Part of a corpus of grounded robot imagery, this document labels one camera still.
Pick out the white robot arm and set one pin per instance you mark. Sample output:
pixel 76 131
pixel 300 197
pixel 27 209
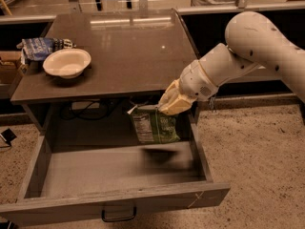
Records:
pixel 251 41

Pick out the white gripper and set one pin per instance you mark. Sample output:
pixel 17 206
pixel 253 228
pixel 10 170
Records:
pixel 194 80

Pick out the green jalapeno chip bag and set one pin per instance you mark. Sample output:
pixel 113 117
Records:
pixel 153 127

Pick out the blue chip bag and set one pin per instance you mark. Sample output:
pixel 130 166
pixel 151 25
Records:
pixel 39 48

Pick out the small black floor device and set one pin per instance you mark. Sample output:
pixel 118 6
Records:
pixel 8 136

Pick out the cardboard box at left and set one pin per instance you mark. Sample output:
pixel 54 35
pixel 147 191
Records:
pixel 11 66

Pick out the grey cabinet with top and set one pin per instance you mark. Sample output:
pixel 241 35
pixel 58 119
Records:
pixel 130 55

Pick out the white paper bowl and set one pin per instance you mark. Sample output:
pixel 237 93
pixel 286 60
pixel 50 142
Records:
pixel 67 63

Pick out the black drawer handle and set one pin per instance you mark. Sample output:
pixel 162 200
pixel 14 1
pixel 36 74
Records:
pixel 119 214

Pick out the open grey top drawer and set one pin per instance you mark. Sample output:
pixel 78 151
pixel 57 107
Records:
pixel 69 183

